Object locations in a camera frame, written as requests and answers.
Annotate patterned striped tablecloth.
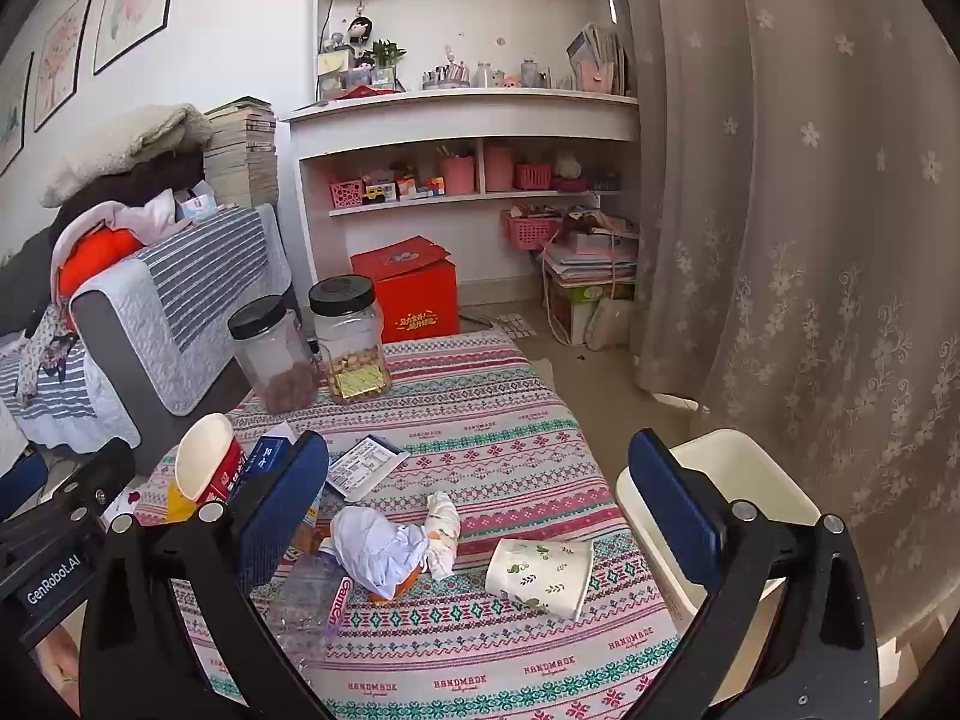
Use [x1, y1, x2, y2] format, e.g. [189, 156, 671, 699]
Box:
[135, 334, 698, 720]

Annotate beige fluffy blanket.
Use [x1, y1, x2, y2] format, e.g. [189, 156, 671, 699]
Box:
[41, 103, 215, 207]

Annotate red cardboard box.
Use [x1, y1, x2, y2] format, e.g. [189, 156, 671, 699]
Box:
[350, 238, 460, 344]

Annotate dark brown blanket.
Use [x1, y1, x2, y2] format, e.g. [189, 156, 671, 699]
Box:
[52, 154, 207, 241]

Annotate grey sofa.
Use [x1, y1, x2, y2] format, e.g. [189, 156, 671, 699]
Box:
[0, 202, 301, 466]

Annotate medium framed picture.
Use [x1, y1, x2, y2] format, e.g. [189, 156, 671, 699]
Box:
[34, 0, 95, 132]

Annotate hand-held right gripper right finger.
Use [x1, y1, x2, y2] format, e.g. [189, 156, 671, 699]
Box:
[622, 429, 880, 720]

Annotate stack of papers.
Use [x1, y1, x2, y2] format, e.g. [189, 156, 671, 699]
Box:
[541, 229, 638, 286]

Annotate beige floral curtain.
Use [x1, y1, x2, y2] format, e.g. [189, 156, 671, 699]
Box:
[607, 0, 960, 646]

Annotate dark haired doll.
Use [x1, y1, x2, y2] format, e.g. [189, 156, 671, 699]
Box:
[345, 15, 376, 61]

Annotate tall stack of books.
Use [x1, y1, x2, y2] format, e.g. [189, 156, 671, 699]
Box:
[202, 96, 280, 209]

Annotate large pink basket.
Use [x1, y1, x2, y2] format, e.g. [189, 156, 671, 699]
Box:
[506, 214, 563, 250]

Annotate floral tissue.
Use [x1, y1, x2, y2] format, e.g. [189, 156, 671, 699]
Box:
[424, 491, 462, 580]

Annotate clear jar with brown nuts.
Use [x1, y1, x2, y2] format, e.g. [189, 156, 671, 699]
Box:
[227, 296, 320, 415]

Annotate white trash bin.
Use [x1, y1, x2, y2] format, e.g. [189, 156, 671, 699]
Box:
[615, 429, 822, 638]

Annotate large framed picture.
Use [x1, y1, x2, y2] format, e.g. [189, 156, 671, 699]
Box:
[94, 0, 185, 76]

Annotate upright pastel books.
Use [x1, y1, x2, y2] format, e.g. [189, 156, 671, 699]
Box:
[566, 24, 631, 95]

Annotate clear jar with yellow label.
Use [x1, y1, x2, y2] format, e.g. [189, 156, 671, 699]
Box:
[309, 276, 392, 406]

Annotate orange cloth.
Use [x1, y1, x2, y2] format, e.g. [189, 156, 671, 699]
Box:
[58, 229, 141, 297]

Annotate blue packet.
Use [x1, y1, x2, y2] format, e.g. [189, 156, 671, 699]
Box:
[229, 424, 301, 503]

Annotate floral paper cup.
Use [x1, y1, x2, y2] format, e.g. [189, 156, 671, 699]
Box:
[484, 538, 595, 622]

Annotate pink white garment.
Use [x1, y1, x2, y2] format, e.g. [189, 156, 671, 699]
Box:
[52, 191, 181, 271]

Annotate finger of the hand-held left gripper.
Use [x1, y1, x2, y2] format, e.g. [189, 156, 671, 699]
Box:
[41, 439, 137, 535]
[0, 454, 47, 520]

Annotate striped quilted seat cover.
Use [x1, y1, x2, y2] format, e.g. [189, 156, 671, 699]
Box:
[0, 345, 143, 451]

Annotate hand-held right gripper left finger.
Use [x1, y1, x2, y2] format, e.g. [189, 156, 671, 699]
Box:
[79, 431, 331, 720]

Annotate beige bag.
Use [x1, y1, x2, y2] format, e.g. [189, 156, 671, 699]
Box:
[585, 298, 635, 352]

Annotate pink pen cup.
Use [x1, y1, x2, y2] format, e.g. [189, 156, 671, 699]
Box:
[440, 155, 475, 196]

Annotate person's left hand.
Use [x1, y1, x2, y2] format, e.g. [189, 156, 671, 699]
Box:
[34, 615, 82, 715]

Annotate striped quilted armrest cover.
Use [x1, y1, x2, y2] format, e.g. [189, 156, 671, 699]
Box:
[71, 206, 290, 417]

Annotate white green box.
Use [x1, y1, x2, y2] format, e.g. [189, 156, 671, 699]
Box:
[547, 277, 638, 346]

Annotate white bookshelf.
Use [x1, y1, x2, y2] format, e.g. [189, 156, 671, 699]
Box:
[281, 0, 642, 293]

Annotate small potted plant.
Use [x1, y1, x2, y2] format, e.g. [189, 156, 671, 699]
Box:
[367, 40, 406, 89]

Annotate narrow framed picture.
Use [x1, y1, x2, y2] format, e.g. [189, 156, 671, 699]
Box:
[0, 52, 35, 177]

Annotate floral patterned cloth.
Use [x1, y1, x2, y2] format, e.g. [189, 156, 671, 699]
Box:
[15, 304, 80, 406]

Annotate white printed packet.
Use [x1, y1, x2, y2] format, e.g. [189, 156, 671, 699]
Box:
[328, 435, 410, 502]

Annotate clear plastic bottle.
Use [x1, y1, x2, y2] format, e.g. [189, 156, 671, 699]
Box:
[266, 540, 357, 683]

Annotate red paper cup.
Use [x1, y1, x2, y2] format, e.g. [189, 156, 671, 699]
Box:
[174, 412, 247, 507]

